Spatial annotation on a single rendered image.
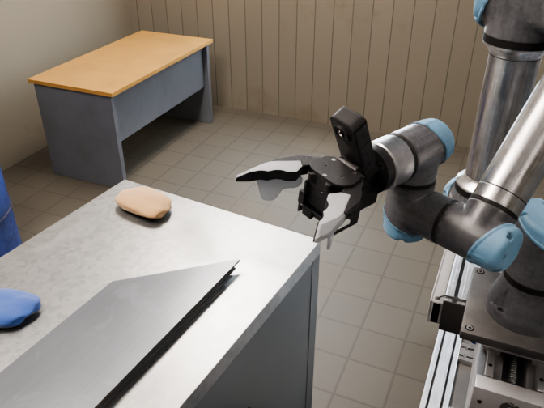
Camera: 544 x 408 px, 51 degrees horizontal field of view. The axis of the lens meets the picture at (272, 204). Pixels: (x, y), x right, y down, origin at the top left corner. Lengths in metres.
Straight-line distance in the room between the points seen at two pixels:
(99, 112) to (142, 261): 2.34
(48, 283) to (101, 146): 2.44
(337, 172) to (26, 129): 3.70
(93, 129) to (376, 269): 1.88
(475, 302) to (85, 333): 0.77
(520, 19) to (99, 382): 0.90
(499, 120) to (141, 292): 0.75
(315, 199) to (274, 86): 3.87
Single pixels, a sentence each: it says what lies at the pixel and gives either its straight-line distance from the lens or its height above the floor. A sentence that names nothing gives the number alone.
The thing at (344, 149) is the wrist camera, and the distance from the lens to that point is 0.78.
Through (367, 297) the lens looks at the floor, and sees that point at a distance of 2.83.
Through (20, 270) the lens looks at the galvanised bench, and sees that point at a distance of 1.37.
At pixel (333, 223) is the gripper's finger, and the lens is 0.69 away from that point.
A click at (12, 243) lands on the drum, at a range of 3.18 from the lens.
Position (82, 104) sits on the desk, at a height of 0.55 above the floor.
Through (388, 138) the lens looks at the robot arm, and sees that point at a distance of 0.85.
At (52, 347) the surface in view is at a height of 1.07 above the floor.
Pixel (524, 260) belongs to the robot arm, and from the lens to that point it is 1.15.
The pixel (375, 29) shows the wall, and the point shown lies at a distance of 4.25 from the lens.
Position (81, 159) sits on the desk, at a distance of 3.85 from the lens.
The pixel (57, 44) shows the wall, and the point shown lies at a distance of 4.49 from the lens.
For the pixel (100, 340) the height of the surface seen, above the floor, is 1.07.
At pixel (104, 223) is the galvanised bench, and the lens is 1.47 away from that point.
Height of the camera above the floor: 1.83
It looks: 32 degrees down
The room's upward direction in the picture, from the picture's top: straight up
